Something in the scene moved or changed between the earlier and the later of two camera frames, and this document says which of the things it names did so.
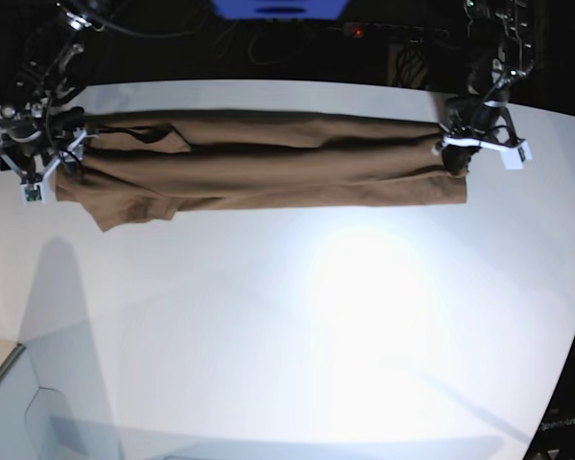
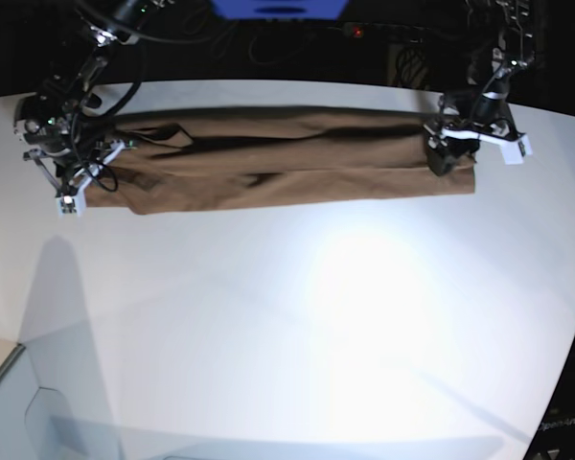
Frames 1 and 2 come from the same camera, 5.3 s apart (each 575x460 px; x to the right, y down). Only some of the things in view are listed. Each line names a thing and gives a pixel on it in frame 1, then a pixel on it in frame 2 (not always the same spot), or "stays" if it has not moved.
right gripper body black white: (33, 159) -> (69, 174)
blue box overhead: (281, 10) stays
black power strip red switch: (397, 33) stays
